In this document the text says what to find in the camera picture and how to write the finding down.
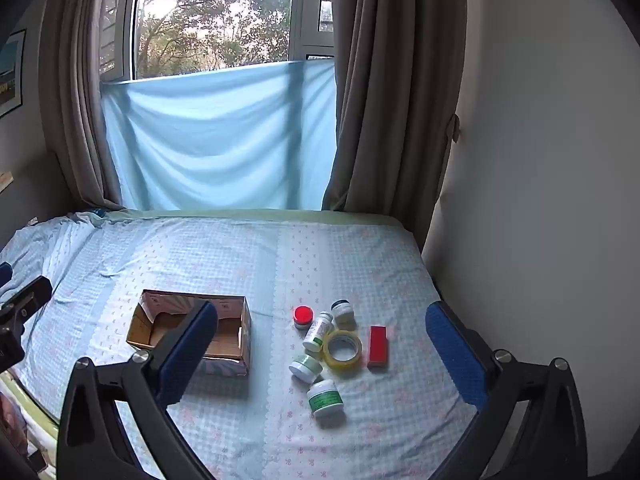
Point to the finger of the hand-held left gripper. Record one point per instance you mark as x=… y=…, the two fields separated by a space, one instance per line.
x=30 y=294
x=4 y=273

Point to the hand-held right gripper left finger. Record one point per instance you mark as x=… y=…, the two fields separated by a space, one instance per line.
x=192 y=345

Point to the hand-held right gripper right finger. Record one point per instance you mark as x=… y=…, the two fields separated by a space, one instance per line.
x=455 y=350

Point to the cardboard box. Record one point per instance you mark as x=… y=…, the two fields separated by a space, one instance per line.
x=235 y=310

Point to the red rectangular box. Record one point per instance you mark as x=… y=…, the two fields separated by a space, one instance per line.
x=377 y=347

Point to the yellow container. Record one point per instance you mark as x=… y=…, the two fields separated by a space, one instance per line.
x=350 y=364

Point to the small red-lid white jar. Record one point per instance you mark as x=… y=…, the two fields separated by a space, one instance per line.
x=303 y=316

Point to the white jar with green label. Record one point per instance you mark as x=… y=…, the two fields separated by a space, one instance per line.
x=325 y=400
x=305 y=370

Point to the small dark-lid white jar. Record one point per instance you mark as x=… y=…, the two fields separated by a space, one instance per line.
x=344 y=314

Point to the white bottle with green label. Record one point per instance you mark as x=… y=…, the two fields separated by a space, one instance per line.
x=317 y=332

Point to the floral light blue bedsheet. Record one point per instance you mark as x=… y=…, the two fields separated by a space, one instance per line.
x=200 y=260

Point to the wooden piece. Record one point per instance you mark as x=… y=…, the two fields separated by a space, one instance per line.
x=4 y=182

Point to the green mattress cover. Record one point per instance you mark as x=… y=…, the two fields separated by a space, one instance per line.
x=250 y=215

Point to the grey-brown curtain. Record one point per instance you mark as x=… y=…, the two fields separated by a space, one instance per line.
x=390 y=110
x=75 y=110

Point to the light blue hanging cloth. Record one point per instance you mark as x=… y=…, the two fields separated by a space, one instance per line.
x=215 y=135

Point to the curtain tieback hook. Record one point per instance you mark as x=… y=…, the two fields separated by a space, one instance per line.
x=455 y=127

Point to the framed wall picture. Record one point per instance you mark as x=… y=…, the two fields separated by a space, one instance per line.
x=10 y=75

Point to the window frame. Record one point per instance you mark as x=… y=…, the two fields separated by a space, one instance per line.
x=305 y=10

